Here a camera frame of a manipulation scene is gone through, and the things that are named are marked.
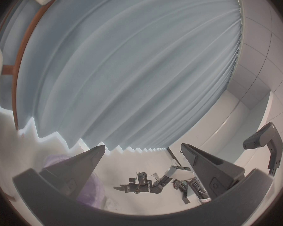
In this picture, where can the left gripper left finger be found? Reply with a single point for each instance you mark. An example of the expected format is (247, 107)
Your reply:
(73, 173)

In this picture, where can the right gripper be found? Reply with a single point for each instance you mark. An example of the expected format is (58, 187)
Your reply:
(136, 187)

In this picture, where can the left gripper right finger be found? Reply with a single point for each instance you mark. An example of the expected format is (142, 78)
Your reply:
(212, 173)

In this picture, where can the purple plastic bag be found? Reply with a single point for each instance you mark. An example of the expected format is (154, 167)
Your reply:
(92, 192)

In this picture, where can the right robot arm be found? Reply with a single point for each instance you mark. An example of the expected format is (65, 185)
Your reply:
(176, 172)

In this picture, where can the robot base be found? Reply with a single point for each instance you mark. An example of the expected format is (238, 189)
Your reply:
(199, 188)

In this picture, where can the pale blue curtain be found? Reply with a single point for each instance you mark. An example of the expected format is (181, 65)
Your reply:
(132, 67)

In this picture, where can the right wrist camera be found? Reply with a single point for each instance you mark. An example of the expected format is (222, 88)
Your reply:
(132, 180)

